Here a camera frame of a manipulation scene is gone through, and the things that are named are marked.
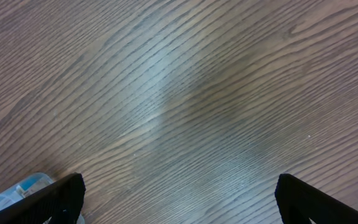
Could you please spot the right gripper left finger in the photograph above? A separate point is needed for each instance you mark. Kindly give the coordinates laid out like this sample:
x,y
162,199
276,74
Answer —
x,y
42,202

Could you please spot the clear plastic container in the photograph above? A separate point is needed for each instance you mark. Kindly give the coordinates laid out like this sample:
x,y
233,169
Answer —
x,y
11,193

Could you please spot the white plaster box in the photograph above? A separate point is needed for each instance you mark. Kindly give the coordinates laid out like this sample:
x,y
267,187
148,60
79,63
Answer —
x,y
31,186

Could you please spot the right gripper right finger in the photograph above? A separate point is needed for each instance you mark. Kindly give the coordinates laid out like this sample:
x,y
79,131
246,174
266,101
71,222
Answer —
x,y
300,203

